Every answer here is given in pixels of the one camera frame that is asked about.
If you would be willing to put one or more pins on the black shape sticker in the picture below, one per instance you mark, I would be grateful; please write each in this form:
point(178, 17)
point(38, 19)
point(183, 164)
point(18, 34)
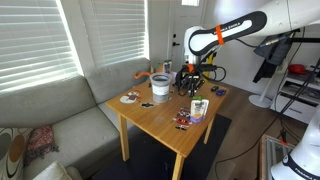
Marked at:
point(147, 104)

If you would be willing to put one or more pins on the black bowl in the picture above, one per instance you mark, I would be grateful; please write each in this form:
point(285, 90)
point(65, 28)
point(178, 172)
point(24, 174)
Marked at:
point(182, 79)

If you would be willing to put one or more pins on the white floor stand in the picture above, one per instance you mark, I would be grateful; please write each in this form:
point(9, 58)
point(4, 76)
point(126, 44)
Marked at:
point(260, 101)

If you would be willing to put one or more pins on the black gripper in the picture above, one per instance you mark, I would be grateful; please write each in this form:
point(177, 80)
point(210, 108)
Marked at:
point(191, 80)

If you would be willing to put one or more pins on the red patterned cloth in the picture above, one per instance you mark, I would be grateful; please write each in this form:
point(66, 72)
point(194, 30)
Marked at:
point(41, 141)

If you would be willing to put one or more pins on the black tripod stand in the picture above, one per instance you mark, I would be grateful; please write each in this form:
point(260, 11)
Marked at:
point(305, 40)

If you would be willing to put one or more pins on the glass top side table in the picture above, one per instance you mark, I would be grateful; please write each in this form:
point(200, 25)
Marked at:
point(273, 153)

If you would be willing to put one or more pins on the transparent plastic cup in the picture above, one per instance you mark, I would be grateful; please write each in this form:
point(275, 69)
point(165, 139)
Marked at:
point(161, 87)

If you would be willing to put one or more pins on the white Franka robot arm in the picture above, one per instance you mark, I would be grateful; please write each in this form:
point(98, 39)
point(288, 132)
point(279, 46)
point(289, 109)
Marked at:
point(233, 28)

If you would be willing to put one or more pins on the red cap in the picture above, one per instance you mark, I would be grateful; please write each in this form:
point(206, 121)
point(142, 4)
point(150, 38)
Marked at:
point(296, 69)

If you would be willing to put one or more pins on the white door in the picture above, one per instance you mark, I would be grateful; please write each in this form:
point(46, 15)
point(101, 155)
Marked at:
point(176, 20)

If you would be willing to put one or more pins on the white window blind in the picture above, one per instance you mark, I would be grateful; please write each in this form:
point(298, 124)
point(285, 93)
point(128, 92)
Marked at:
point(116, 30)
point(36, 40)

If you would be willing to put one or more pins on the silver metal cup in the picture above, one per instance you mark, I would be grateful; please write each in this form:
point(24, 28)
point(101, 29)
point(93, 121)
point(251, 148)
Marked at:
point(161, 78)

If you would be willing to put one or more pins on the yellow black tool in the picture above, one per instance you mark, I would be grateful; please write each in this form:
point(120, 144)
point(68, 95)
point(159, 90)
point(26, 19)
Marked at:
point(209, 61)

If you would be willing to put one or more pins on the white shelf unit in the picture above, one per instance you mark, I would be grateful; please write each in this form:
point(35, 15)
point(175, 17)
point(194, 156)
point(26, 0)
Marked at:
point(296, 106)

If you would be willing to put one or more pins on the colourful patterned pillow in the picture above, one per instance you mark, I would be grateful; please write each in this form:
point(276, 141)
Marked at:
point(13, 150)

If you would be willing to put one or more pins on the dark blue rug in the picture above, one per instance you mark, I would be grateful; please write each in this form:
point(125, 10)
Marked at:
point(150, 160)

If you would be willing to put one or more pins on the orange octopus plush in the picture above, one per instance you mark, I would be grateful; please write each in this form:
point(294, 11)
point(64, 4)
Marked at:
point(141, 75)

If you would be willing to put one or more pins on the red white hat sticker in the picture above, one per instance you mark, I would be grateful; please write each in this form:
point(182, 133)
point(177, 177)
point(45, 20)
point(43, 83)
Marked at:
point(130, 97)

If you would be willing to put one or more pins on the elf hat sticker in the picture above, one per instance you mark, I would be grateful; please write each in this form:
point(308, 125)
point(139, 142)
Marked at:
point(185, 111)

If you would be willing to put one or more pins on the dark hanging cloth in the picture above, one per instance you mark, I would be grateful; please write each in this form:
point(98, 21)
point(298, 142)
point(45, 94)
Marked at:
point(271, 56)

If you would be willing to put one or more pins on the wooden table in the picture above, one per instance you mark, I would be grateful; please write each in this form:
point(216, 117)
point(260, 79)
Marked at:
point(160, 120)

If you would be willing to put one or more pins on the grey sofa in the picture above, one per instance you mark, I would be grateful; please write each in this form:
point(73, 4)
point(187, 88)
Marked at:
point(66, 100)

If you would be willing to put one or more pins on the dark green toy car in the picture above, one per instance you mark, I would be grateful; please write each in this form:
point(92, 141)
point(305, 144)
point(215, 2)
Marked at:
point(215, 88)

